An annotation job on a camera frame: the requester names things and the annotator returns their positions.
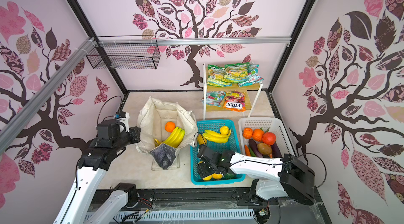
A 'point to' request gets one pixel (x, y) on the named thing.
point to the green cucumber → (252, 152)
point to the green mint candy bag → (214, 98)
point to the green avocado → (229, 176)
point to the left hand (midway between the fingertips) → (140, 131)
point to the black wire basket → (141, 52)
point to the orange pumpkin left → (247, 132)
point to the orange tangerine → (170, 126)
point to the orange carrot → (247, 151)
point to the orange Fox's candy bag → (234, 100)
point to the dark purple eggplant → (254, 146)
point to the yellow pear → (207, 178)
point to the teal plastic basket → (232, 145)
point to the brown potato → (264, 149)
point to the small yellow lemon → (216, 176)
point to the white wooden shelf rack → (251, 92)
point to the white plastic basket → (272, 124)
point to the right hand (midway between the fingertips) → (201, 168)
